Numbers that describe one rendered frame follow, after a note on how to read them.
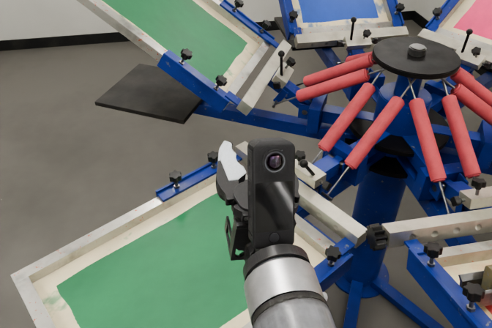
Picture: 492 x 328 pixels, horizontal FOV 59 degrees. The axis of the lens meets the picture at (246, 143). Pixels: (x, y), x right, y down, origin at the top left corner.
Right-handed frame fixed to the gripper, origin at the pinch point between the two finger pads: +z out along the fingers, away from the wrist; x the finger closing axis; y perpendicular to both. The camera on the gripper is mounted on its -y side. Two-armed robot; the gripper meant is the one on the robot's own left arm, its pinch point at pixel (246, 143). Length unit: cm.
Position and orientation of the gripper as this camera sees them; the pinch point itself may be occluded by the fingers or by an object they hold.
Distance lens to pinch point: 59.5
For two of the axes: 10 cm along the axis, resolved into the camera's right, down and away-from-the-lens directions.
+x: 9.7, 0.0, 2.3
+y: -1.3, 8.0, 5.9
